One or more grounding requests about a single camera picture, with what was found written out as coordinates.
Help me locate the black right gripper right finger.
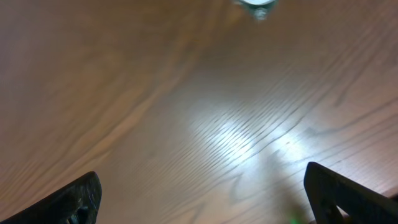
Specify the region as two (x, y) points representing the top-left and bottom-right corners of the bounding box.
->
(304, 162), (397, 224)

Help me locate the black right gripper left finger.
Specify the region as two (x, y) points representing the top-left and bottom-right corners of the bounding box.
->
(1, 171), (102, 224)

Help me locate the dark snack packet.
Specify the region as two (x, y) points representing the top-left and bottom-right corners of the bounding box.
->
(233, 0), (278, 21)

